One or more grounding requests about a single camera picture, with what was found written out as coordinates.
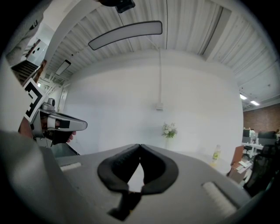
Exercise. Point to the white wall conduit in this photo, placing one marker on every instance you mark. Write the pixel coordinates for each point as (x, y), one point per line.
(160, 74)

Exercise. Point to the yellow-green drink bottle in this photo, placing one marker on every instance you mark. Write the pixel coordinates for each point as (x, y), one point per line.
(216, 156)

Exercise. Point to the brown wooden cabinet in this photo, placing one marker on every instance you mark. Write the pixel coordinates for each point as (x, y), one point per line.
(239, 162)

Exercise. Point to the white wall junction box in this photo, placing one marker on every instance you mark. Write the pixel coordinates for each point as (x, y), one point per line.
(159, 106)

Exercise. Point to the person's left hand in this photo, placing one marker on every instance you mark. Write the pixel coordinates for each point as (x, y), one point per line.
(71, 136)

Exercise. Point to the person's left forearm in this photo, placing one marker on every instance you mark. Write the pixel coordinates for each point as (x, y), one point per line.
(25, 128)

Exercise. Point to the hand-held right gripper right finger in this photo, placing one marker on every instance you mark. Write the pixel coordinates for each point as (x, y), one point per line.
(162, 172)

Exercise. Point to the white office desk with monitors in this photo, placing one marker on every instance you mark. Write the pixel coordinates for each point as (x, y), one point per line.
(256, 140)

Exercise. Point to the black office chair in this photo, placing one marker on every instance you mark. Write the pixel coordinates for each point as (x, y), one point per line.
(262, 170)

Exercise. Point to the bright ceiling light strip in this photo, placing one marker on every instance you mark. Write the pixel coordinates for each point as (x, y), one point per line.
(255, 102)
(243, 96)

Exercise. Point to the small ceiling light panel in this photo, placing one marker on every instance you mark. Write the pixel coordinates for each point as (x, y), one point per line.
(63, 67)

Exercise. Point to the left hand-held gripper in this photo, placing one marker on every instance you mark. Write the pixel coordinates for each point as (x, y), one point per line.
(37, 102)

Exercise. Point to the dark staircase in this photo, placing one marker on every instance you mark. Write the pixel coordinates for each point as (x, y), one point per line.
(25, 71)

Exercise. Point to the black head-worn camera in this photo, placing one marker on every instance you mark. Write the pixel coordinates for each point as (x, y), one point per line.
(122, 5)

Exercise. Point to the long ceiling light panel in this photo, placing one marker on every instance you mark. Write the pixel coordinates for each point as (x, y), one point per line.
(127, 33)

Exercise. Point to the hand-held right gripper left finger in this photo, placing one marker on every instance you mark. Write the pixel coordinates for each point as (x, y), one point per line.
(116, 168)

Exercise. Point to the white ribbed vase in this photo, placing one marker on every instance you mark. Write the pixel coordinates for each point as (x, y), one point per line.
(168, 143)

